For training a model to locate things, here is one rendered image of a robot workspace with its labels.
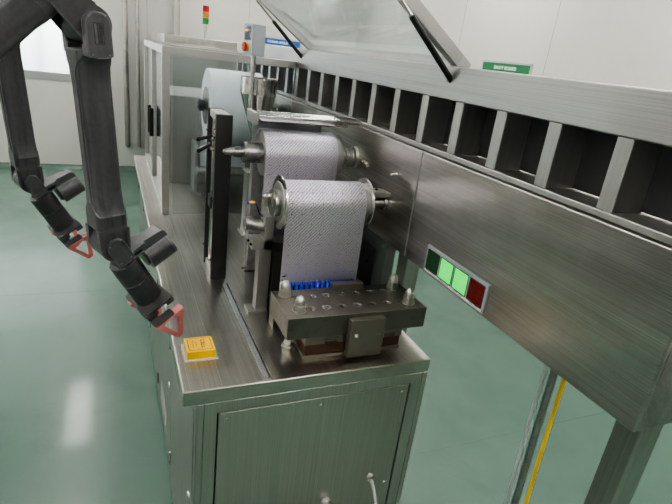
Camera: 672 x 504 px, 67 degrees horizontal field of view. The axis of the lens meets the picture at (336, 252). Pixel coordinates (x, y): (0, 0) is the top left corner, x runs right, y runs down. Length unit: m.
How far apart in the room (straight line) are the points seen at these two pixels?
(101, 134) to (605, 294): 0.90
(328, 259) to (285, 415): 0.44
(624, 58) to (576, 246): 3.09
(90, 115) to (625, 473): 1.20
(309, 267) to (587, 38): 3.20
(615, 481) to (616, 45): 3.24
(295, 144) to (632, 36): 2.85
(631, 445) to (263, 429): 0.81
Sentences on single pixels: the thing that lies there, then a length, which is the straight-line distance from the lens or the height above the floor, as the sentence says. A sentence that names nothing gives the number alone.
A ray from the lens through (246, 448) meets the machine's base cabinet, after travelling 1.39.
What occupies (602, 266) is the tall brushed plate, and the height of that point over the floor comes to 1.37.
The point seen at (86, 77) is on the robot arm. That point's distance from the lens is 0.97.
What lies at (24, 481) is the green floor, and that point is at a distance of 2.44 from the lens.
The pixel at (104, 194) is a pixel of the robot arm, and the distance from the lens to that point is 1.01.
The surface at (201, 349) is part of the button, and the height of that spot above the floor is 0.92.
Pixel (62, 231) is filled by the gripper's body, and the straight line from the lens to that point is 1.56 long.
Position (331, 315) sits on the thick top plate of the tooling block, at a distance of 1.31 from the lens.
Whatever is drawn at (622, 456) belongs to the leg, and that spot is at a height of 0.97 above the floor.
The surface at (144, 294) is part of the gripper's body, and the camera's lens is 1.11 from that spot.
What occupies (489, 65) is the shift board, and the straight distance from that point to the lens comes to 4.97.
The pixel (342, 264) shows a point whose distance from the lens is 1.49.
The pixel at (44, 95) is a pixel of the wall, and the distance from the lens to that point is 6.89.
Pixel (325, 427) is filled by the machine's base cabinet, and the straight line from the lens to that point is 1.44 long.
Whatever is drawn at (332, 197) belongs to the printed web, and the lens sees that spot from 1.41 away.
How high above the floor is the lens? 1.64
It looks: 21 degrees down
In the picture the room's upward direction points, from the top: 7 degrees clockwise
